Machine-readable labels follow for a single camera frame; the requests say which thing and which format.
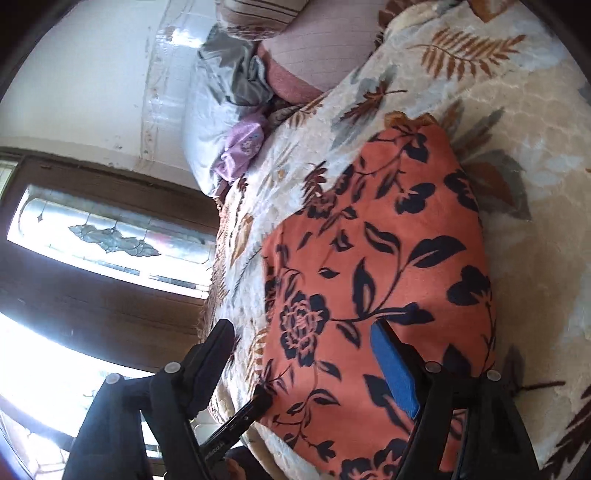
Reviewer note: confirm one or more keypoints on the striped floral bolster pillow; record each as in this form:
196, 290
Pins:
249, 14

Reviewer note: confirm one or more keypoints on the purple cloth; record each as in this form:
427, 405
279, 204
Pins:
242, 143

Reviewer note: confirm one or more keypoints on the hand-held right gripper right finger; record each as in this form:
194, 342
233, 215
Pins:
395, 369

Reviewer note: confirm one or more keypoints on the cream leaf-print blanket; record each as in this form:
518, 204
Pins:
531, 138

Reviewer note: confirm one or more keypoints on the orange floral garment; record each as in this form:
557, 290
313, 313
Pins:
392, 207

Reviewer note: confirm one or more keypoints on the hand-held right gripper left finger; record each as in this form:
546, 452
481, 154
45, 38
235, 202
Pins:
217, 350

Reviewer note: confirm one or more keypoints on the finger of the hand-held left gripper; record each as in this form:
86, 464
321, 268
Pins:
240, 417

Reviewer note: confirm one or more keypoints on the dark wooden door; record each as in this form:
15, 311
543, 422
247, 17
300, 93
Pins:
92, 314

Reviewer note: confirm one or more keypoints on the pink bed sheet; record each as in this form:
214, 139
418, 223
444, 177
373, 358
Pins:
318, 46

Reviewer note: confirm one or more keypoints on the patterned door glass pane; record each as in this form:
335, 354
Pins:
115, 235

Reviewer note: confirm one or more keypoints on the grey cloth bundle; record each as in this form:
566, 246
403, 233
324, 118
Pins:
203, 129

